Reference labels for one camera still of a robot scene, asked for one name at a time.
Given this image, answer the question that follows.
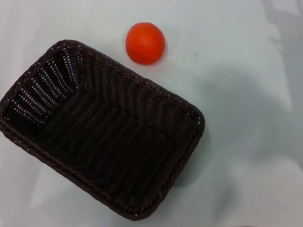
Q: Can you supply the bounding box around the black woven rectangular basket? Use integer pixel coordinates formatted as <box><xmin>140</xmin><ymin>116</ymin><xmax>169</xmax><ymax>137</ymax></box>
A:
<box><xmin>0</xmin><ymin>37</ymin><xmax>208</xmax><ymax>217</ymax></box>

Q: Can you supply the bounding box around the red-orange tomato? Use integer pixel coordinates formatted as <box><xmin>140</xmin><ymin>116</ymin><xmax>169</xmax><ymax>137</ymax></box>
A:
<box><xmin>125</xmin><ymin>21</ymin><xmax>167</xmax><ymax>67</ymax></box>

